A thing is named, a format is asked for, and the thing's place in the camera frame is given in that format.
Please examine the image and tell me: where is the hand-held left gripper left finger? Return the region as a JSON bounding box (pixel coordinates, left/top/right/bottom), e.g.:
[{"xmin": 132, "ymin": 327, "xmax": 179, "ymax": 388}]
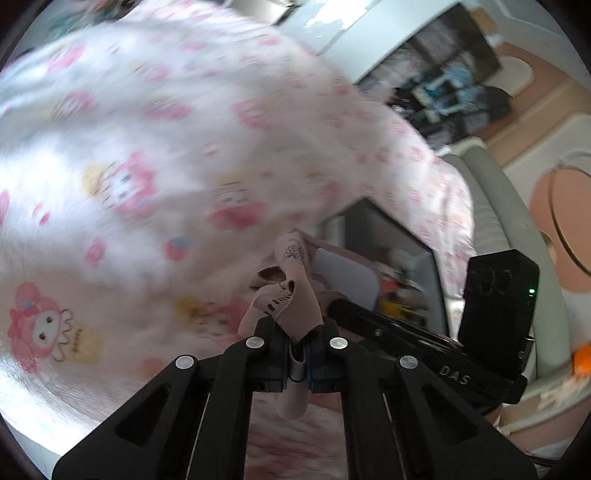
[{"xmin": 52, "ymin": 318, "xmax": 296, "ymax": 480}]

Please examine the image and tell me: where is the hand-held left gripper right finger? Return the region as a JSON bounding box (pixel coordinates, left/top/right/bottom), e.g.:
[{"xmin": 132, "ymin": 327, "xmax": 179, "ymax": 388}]
[{"xmin": 305, "ymin": 318, "xmax": 539, "ymax": 480}]

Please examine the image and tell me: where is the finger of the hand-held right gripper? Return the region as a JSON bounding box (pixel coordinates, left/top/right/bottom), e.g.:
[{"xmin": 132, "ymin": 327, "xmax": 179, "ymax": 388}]
[{"xmin": 325, "ymin": 298, "xmax": 467, "ymax": 365}]

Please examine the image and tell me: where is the beige printed cloth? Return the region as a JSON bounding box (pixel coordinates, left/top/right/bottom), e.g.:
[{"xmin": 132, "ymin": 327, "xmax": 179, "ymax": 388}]
[{"xmin": 238, "ymin": 231, "xmax": 383, "ymax": 421}]

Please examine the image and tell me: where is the black storage box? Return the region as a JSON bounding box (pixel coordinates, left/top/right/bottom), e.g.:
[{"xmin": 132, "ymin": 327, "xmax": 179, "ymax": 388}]
[{"xmin": 318, "ymin": 196, "xmax": 446, "ymax": 333}]

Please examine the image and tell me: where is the person's right forearm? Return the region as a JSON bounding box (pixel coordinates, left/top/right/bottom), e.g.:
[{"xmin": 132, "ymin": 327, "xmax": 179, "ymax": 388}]
[{"xmin": 529, "ymin": 152, "xmax": 591, "ymax": 296}]

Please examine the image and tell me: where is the small orange toy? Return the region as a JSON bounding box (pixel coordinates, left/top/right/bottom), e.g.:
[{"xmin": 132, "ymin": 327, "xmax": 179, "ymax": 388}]
[{"xmin": 570, "ymin": 344, "xmax": 591, "ymax": 379}]

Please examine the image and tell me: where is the dark display shelf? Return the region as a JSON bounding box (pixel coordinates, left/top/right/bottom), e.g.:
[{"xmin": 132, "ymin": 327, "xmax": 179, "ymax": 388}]
[{"xmin": 355, "ymin": 4, "xmax": 513, "ymax": 153}]

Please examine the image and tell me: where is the pink cartoon printed blanket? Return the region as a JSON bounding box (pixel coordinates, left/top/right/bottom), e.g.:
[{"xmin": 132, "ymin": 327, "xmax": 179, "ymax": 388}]
[{"xmin": 0, "ymin": 0, "xmax": 476, "ymax": 480}]

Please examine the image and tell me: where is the grey-white padded bed frame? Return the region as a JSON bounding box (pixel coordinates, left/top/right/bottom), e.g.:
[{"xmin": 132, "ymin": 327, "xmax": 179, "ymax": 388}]
[{"xmin": 443, "ymin": 138, "xmax": 573, "ymax": 407}]

